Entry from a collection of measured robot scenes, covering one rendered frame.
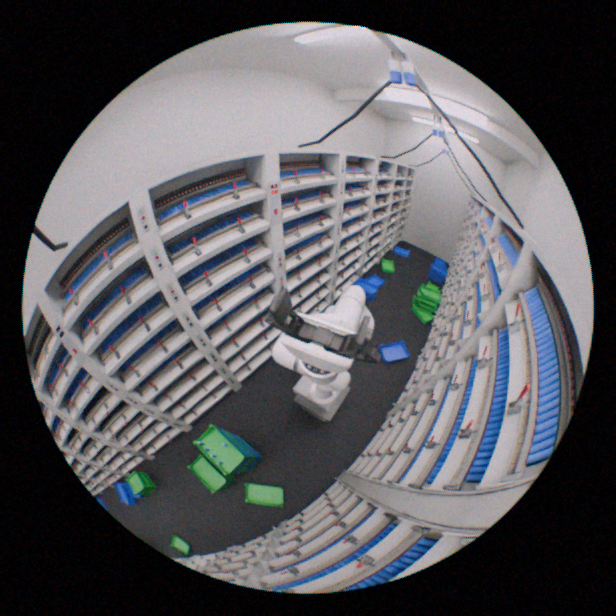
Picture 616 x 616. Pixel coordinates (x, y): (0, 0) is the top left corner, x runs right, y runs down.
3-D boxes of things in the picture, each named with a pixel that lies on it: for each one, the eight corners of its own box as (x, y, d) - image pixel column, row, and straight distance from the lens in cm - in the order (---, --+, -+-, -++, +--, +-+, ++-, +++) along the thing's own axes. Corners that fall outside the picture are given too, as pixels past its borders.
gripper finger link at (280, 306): (286, 335, 26) (274, 312, 20) (265, 326, 27) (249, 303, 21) (296, 314, 27) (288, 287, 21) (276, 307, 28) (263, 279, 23)
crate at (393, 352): (401, 343, 229) (403, 339, 224) (407, 358, 222) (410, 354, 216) (378, 348, 215) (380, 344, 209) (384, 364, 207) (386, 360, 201)
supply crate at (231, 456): (248, 457, 130) (244, 456, 122) (229, 475, 135) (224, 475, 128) (215, 426, 139) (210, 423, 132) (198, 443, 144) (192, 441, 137)
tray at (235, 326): (277, 300, 153) (279, 293, 145) (214, 348, 138) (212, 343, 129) (261, 283, 161) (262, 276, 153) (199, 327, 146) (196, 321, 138)
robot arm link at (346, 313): (318, 285, 64) (267, 339, 40) (365, 301, 62) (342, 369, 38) (313, 309, 69) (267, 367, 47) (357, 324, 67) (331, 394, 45)
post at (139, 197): (242, 386, 193) (146, 183, 88) (235, 392, 193) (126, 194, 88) (230, 373, 203) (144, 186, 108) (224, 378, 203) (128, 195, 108)
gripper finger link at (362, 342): (370, 366, 25) (386, 353, 19) (347, 358, 25) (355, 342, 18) (378, 343, 26) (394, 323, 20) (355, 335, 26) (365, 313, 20)
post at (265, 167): (292, 342, 208) (278, 148, 116) (286, 348, 204) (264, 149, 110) (279, 332, 217) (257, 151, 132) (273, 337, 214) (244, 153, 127)
